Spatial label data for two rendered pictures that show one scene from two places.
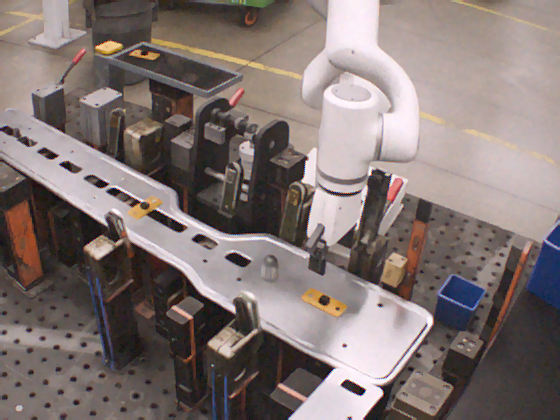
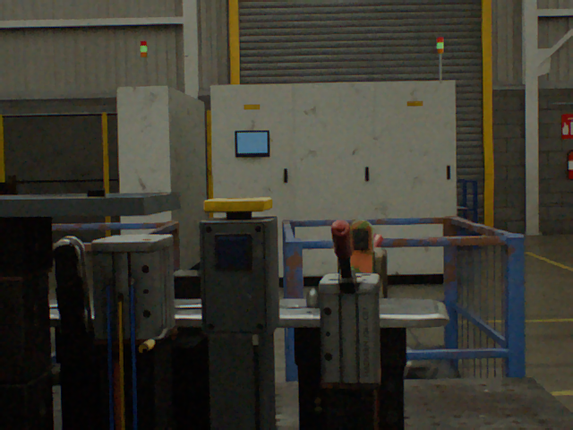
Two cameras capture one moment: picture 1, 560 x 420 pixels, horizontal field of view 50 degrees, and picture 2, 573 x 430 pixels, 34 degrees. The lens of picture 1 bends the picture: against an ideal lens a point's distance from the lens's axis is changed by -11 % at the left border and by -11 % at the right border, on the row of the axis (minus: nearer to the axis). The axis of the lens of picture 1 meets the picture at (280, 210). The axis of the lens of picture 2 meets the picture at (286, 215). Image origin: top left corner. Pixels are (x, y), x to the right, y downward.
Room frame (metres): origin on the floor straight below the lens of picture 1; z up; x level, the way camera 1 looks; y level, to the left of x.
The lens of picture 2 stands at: (2.56, 0.16, 1.19)
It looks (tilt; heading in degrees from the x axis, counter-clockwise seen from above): 3 degrees down; 154
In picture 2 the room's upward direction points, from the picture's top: 1 degrees counter-clockwise
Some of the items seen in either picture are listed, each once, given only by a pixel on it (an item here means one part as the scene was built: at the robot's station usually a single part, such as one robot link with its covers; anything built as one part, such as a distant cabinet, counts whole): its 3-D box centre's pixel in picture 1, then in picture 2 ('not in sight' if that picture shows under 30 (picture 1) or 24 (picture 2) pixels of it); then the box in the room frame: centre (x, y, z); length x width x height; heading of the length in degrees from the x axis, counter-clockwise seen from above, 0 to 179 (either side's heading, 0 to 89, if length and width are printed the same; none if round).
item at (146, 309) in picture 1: (153, 258); not in sight; (1.17, 0.29, 0.84); 0.13 x 0.05 x 0.29; 147
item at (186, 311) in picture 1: (189, 360); not in sight; (0.86, 0.16, 0.84); 0.11 x 0.08 x 0.29; 147
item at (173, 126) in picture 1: (179, 186); not in sight; (1.39, 0.26, 0.90); 0.05 x 0.05 x 0.40; 57
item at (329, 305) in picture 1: (324, 300); not in sight; (0.90, -0.09, 1.01); 0.08 x 0.04 x 0.01; 57
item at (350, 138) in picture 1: (350, 129); not in sight; (0.90, -0.10, 1.37); 0.09 x 0.08 x 0.13; 88
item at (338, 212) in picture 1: (338, 204); not in sight; (0.90, -0.09, 1.23); 0.10 x 0.07 x 0.11; 147
